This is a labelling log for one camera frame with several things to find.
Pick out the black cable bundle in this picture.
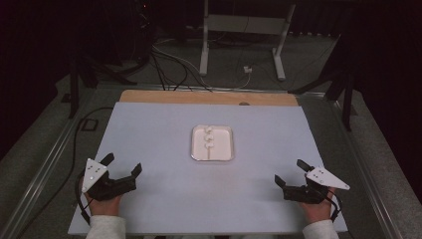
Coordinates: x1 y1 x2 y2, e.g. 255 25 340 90
149 41 214 93

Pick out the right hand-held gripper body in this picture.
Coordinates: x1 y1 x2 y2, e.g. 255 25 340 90
282 165 351 205

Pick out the long black floor cable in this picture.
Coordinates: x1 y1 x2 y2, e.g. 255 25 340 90
18 106 114 238

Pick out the black floor socket frame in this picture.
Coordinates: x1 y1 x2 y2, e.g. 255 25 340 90
81 118 100 131

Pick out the left hand-held gripper black cable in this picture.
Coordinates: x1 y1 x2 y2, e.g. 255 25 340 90
75 170 93 227

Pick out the metal floor rail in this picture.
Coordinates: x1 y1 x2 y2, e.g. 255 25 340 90
331 99 404 239
0 96 98 239

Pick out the skewer with white balls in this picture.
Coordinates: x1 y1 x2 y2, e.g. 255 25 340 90
203 124 216 160

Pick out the white square tray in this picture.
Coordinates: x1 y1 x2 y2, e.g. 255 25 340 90
190 123 235 162

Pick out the person's left hand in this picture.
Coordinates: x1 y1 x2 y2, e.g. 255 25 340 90
80 177 123 218

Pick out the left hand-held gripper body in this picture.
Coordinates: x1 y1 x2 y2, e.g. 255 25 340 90
81 157 137 202

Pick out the person's right hand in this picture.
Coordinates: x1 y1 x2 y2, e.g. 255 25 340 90
298 186 336 224

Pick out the white metal stand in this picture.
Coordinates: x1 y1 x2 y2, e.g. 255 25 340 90
198 0 297 83

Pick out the white table mat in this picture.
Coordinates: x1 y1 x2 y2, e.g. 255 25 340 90
67 101 349 237

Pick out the hand-held gripper black cable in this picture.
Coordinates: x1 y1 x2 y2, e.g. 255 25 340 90
317 188 343 223
75 170 93 227

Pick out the right hand-held gripper black cable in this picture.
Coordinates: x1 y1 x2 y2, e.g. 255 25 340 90
317 188 343 223

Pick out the black tripod stand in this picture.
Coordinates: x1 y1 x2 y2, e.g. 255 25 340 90
67 49 137 120
288 63 355 132

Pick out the white cable with plug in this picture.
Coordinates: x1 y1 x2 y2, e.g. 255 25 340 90
212 65 254 92

